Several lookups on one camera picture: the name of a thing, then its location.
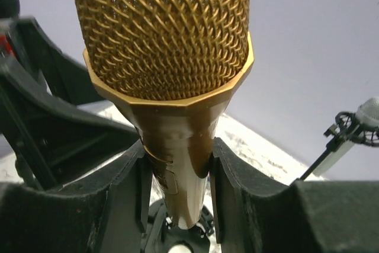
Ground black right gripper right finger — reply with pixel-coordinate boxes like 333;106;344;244
210;138;378;252

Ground silver microphone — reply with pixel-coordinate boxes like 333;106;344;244
312;96;379;177

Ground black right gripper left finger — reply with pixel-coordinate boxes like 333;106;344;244
1;142;152;252

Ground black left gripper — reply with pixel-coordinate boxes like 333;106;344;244
1;18;138;189

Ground black tripod microphone stand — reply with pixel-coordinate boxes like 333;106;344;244
298;111;379;180

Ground gold microphone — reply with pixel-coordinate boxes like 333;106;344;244
75;0;254;229

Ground black round-base shock mount stand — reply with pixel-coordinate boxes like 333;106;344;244
140;199;214;252

